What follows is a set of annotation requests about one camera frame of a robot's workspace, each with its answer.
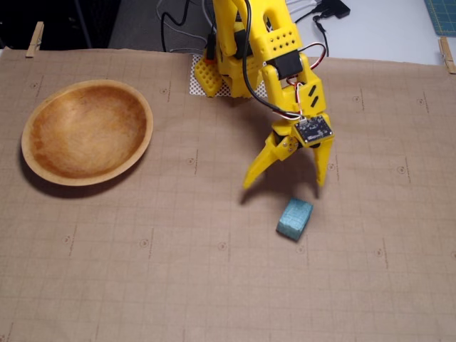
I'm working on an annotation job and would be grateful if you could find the yellow robot base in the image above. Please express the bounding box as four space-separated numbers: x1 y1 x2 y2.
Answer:
217 53 264 99

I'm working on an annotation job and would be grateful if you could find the yellow waffle table clamp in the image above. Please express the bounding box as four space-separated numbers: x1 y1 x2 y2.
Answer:
194 31 224 98

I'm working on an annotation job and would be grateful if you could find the round wooden bowl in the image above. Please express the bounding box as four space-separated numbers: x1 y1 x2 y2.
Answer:
20 79 155 187

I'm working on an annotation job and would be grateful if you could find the black adapter box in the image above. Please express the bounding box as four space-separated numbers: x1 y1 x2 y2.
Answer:
315 0 352 19

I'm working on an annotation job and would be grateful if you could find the gridded gift wrap paper sheet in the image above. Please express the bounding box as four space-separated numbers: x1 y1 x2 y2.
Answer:
0 48 456 342

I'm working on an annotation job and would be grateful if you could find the green cutting mat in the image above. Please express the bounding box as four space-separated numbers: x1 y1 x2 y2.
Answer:
423 0 456 36

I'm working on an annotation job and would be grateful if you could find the black cable with plug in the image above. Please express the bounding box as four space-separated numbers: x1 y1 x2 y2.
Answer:
312 14 331 58

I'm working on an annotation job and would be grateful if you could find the thin black cable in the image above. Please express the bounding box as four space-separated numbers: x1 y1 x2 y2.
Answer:
291 9 321 24

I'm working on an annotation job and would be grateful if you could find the wooden clothespin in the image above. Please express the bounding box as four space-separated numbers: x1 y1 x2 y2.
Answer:
437 36 456 75
25 21 45 58

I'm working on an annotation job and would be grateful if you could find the blue foam block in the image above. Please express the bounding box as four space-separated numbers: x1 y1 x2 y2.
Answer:
276 197 314 242

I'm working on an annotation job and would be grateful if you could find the grey mesh panel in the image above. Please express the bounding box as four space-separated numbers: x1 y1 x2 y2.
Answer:
108 0 214 53

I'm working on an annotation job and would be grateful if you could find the white cable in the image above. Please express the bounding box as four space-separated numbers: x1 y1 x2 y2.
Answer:
284 0 321 15

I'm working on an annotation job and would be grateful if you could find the black looped cable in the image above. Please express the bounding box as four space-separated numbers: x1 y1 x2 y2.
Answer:
160 0 192 53

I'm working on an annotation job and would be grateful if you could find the black camera cable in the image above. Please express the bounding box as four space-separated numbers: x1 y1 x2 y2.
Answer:
233 0 304 120

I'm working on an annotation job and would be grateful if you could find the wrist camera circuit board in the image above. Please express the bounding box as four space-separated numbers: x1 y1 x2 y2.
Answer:
294 113 335 147

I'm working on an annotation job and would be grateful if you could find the red white black servo wire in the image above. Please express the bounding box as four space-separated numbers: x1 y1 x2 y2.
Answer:
284 42 328 120

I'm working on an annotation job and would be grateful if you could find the white perforated mat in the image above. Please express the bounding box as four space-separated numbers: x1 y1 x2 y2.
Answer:
188 55 266 99

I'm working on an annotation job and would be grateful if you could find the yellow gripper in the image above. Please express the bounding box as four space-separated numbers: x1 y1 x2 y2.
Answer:
243 120 335 190

